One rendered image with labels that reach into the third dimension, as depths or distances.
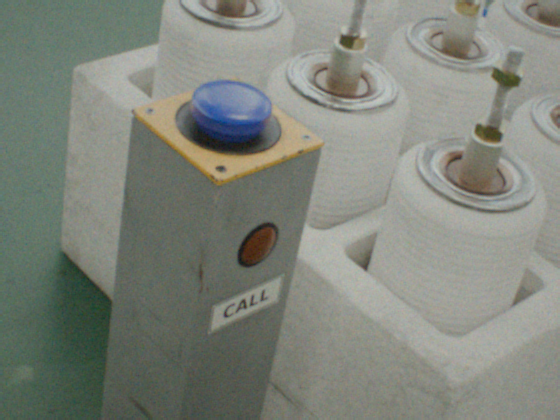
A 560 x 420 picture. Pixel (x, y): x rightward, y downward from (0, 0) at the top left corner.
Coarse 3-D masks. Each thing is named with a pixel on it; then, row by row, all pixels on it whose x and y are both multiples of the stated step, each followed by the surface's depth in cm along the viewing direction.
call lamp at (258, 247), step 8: (256, 232) 57; (264, 232) 58; (272, 232) 58; (256, 240) 58; (264, 240) 58; (272, 240) 58; (248, 248) 57; (256, 248) 58; (264, 248) 58; (248, 256) 58; (256, 256) 58; (264, 256) 59
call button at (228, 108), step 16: (224, 80) 57; (192, 96) 56; (208, 96) 56; (224, 96) 56; (240, 96) 56; (256, 96) 57; (192, 112) 56; (208, 112) 55; (224, 112) 55; (240, 112) 55; (256, 112) 56; (208, 128) 55; (224, 128) 55; (240, 128) 55; (256, 128) 55
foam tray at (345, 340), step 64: (128, 64) 87; (128, 128) 82; (320, 256) 72; (320, 320) 72; (384, 320) 68; (512, 320) 70; (320, 384) 74; (384, 384) 69; (448, 384) 65; (512, 384) 71
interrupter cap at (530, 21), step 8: (504, 0) 90; (512, 0) 90; (520, 0) 90; (528, 0) 91; (536, 0) 91; (504, 8) 89; (512, 8) 89; (520, 8) 89; (528, 8) 90; (536, 8) 91; (512, 16) 88; (520, 16) 88; (528, 16) 88; (536, 16) 89; (528, 24) 87; (536, 24) 87; (544, 24) 88; (552, 24) 89; (536, 32) 87; (544, 32) 87; (552, 32) 86
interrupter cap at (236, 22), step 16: (192, 0) 81; (208, 0) 82; (256, 0) 82; (272, 0) 83; (192, 16) 79; (208, 16) 79; (224, 16) 79; (240, 16) 80; (256, 16) 80; (272, 16) 81
